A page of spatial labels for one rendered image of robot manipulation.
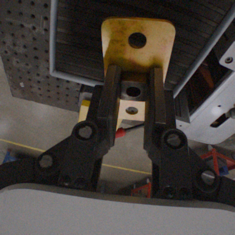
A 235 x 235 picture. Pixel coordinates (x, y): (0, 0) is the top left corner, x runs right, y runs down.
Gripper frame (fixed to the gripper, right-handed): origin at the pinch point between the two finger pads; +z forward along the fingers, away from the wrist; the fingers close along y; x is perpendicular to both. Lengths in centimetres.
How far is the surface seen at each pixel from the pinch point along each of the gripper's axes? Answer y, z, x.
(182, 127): 12.2, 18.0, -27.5
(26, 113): -143, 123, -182
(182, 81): 4.8, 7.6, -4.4
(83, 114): -6.6, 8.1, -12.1
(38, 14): -36, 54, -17
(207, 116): 20.5, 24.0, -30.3
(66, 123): -86, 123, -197
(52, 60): -8.3, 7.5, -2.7
